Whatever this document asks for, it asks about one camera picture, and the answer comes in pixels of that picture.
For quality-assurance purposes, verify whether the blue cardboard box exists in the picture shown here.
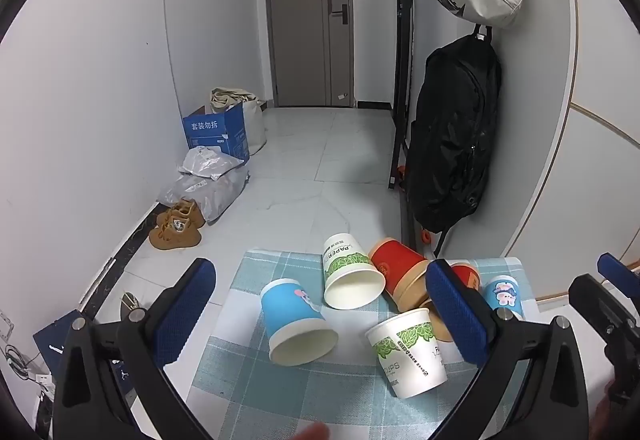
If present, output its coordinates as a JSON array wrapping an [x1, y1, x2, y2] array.
[[182, 101, 251, 167]]

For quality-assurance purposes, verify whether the black backpack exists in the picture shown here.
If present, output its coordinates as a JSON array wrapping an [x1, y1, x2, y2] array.
[[404, 34, 503, 258]]

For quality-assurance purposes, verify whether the small blue cartoon paper cup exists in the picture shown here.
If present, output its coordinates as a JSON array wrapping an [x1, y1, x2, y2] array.
[[482, 275, 525, 321]]

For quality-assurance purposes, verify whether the skateboard with orange wheels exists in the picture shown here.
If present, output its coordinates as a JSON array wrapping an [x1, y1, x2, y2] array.
[[391, 164, 435, 245]]

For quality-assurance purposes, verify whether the person's right hand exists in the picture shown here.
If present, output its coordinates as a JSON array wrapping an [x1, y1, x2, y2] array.
[[590, 377, 640, 440]]

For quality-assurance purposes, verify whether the dark blue flat box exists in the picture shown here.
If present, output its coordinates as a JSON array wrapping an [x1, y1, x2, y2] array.
[[33, 308, 138, 421]]

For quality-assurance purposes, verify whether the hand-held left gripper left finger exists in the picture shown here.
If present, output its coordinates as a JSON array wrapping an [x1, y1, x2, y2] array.
[[52, 258, 217, 440]]

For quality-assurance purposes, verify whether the grey door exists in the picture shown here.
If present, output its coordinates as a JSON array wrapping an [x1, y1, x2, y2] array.
[[263, 0, 357, 109]]

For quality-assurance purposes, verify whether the white green-leaf paper cup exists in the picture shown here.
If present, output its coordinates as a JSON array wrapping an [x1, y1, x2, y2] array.
[[364, 307, 449, 400], [322, 233, 387, 311]]

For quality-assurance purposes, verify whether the red and kraft paper cup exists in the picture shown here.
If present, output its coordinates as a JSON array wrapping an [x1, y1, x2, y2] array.
[[419, 261, 482, 355], [368, 238, 431, 314]]

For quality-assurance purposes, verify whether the black cable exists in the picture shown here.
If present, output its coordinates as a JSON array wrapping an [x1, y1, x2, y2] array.
[[2, 342, 43, 383]]

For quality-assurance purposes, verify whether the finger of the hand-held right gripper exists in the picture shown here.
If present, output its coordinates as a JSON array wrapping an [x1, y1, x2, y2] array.
[[598, 252, 640, 290], [568, 274, 640, 403]]

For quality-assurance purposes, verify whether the cream cloth tote bag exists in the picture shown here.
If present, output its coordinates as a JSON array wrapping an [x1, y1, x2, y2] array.
[[208, 87, 268, 156]]

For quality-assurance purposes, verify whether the blue checked tablecloth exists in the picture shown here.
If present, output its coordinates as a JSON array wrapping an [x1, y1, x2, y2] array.
[[187, 249, 539, 440]]

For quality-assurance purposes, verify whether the brown shoe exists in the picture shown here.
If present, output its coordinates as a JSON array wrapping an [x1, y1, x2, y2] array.
[[156, 198, 207, 229], [149, 219, 202, 251]]

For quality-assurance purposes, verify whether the grey plastic mail bag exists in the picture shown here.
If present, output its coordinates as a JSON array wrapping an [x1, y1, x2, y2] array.
[[177, 146, 246, 180], [157, 167, 250, 225]]

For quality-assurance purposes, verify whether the black tripod stand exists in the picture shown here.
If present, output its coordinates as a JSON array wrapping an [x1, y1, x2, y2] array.
[[387, 0, 423, 191]]

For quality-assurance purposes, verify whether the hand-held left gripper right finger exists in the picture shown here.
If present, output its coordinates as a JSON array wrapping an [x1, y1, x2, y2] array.
[[425, 259, 591, 440]]

